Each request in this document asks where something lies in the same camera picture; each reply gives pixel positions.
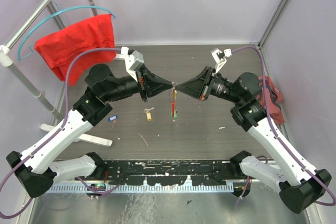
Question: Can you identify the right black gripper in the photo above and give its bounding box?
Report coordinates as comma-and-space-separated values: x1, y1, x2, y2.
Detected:
175, 66, 243, 104

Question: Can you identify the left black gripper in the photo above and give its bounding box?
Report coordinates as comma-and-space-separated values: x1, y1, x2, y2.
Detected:
104, 64, 174, 102

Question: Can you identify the metal key holder red handle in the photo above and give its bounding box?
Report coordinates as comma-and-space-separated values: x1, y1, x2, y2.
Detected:
169, 82, 177, 112

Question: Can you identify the green tag key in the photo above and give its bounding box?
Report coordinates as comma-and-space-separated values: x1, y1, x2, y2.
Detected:
171, 110, 177, 118

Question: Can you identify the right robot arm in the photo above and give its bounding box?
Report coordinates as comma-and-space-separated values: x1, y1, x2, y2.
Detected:
176, 67, 332, 214

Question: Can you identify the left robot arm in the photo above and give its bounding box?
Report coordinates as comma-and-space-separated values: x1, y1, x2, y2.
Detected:
6, 63, 172, 198

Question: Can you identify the blue tag key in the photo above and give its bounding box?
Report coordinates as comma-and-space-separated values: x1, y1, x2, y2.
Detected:
108, 115, 118, 122

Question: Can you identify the reddish shirt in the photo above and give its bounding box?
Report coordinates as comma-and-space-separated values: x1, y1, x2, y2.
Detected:
257, 76, 285, 125

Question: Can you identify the red cloth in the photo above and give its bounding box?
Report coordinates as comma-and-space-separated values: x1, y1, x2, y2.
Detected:
34, 14, 117, 86

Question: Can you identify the teal clothes hanger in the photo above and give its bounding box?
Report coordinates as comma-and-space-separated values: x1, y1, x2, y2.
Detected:
16, 5, 116, 61

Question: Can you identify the white clothes rack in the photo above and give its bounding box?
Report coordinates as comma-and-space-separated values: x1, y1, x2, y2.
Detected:
0, 0, 142, 147

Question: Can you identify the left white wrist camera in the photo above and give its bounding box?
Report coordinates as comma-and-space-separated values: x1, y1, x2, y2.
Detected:
121, 47, 144, 82

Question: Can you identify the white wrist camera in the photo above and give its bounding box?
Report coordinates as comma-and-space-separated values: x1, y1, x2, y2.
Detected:
121, 47, 144, 82
211, 48, 232, 73

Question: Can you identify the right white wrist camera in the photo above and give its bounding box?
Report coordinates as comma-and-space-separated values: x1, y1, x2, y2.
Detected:
211, 48, 232, 73

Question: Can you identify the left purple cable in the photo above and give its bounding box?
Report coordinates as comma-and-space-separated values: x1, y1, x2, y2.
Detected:
0, 47, 124, 218

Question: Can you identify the purple cable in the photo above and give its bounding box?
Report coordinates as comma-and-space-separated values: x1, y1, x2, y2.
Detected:
0, 47, 124, 218
230, 45, 336, 207

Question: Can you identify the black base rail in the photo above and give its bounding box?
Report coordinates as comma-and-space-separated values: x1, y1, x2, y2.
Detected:
57, 158, 263, 187

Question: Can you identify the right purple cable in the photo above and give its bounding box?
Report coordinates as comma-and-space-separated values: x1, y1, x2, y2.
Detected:
230, 45, 336, 207

